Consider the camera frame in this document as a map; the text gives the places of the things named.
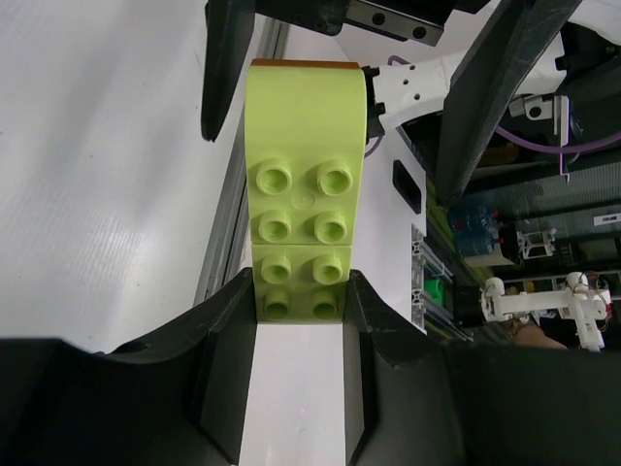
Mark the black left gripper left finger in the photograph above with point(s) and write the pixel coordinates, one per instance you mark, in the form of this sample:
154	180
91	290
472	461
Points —
174	396

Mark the blue water bottles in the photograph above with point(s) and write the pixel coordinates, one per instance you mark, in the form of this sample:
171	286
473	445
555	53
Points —
475	228

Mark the long light green lego brick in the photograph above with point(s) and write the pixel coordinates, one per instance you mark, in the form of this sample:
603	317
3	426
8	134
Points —
305	137

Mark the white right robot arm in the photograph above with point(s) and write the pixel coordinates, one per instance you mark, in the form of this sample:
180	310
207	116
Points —
393	99

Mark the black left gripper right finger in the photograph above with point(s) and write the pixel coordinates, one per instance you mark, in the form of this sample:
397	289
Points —
411	401

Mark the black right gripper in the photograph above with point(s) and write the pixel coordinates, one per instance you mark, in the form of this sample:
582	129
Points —
502	55

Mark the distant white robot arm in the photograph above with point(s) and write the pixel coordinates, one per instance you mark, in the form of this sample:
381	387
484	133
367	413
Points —
584	306

